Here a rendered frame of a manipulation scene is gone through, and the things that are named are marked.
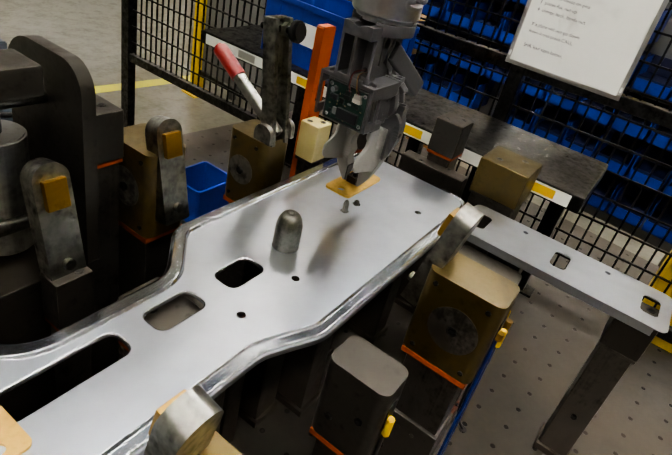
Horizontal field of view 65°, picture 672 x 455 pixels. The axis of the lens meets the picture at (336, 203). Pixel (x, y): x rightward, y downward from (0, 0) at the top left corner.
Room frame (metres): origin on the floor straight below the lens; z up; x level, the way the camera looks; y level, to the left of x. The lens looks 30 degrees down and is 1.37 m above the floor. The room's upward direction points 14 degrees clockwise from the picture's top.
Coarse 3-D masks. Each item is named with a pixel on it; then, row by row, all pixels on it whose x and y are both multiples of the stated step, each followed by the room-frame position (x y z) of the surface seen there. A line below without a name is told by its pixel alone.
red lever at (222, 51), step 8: (216, 48) 0.74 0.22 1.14; (224, 48) 0.74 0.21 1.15; (224, 56) 0.73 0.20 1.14; (232, 56) 0.74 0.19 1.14; (224, 64) 0.73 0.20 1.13; (232, 64) 0.73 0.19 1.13; (232, 72) 0.72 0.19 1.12; (240, 72) 0.72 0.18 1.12; (232, 80) 0.73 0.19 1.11; (240, 80) 0.72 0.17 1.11; (248, 80) 0.73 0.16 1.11; (240, 88) 0.72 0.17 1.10; (248, 88) 0.71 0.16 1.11; (248, 96) 0.71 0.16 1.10; (256, 96) 0.71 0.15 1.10; (256, 104) 0.70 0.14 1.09; (256, 112) 0.70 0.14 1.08; (280, 128) 0.69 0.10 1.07
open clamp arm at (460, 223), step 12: (468, 204) 0.50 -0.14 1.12; (456, 216) 0.48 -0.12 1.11; (468, 216) 0.48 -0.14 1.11; (480, 216) 0.48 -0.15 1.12; (444, 228) 0.49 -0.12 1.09; (456, 228) 0.48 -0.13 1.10; (468, 228) 0.47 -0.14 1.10; (444, 240) 0.48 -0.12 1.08; (456, 240) 0.47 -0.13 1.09; (432, 252) 0.48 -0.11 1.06; (444, 252) 0.48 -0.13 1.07; (456, 252) 0.50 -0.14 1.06; (444, 264) 0.48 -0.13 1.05; (408, 276) 0.51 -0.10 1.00; (420, 276) 0.49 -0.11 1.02; (408, 288) 0.49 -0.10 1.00; (420, 288) 0.48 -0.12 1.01; (408, 300) 0.49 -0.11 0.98
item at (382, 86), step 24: (360, 24) 0.58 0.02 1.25; (384, 24) 0.57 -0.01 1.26; (360, 48) 0.57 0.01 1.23; (384, 48) 0.59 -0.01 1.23; (336, 72) 0.57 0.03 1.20; (360, 72) 0.58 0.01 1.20; (384, 72) 0.60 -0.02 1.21; (336, 96) 0.56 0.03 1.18; (360, 96) 0.55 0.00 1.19; (384, 96) 0.56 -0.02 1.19; (336, 120) 0.56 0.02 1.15; (360, 120) 0.55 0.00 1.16; (384, 120) 0.59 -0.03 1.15
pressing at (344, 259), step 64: (256, 192) 0.61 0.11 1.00; (320, 192) 0.66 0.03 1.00; (384, 192) 0.70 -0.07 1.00; (448, 192) 0.76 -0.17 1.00; (192, 256) 0.45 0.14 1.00; (256, 256) 0.48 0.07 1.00; (320, 256) 0.51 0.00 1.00; (384, 256) 0.54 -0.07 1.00; (128, 320) 0.34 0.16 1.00; (192, 320) 0.36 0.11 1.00; (256, 320) 0.38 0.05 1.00; (320, 320) 0.40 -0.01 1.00; (0, 384) 0.25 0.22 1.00; (128, 384) 0.28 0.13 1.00; (192, 384) 0.29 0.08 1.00; (0, 448) 0.20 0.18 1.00; (64, 448) 0.21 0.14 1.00; (128, 448) 0.23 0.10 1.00
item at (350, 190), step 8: (352, 176) 0.62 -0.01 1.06; (376, 176) 0.65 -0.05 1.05; (328, 184) 0.60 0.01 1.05; (336, 184) 0.60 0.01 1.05; (344, 184) 0.61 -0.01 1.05; (352, 184) 0.61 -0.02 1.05; (368, 184) 0.62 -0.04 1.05; (336, 192) 0.59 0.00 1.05; (344, 192) 0.59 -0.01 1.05; (352, 192) 0.59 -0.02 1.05
